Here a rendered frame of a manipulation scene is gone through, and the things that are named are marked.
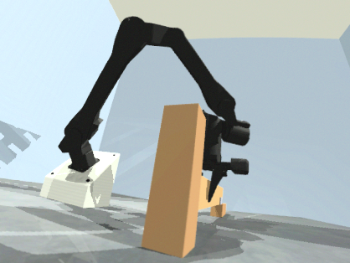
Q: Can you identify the tan wooden post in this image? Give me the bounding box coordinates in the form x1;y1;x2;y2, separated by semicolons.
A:
142;103;206;258

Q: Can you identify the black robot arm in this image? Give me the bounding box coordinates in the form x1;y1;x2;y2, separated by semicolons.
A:
58;16;250;173

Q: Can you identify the tan long wooden rail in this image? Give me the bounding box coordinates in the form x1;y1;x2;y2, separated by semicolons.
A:
198;176;223;210

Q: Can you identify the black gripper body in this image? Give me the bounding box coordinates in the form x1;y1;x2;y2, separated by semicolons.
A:
203;134;249;175

